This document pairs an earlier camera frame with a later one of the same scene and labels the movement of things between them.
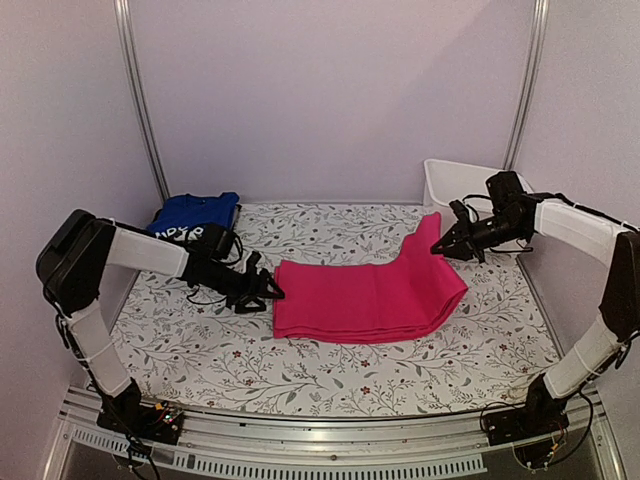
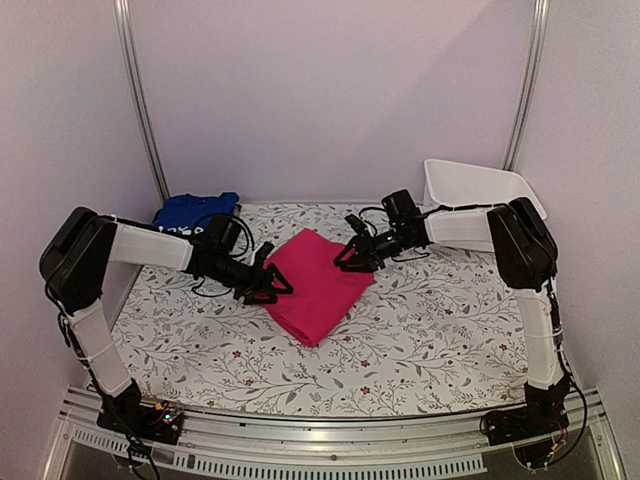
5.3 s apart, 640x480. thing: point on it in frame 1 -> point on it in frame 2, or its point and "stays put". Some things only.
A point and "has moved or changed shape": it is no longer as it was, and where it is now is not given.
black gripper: (505, 190) -> (404, 219)
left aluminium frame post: (130, 62) stays put
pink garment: (365, 303) has moved or changed shape
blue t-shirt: (184, 215) stays put
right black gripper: (464, 246) -> (361, 257)
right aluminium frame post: (527, 80) stays put
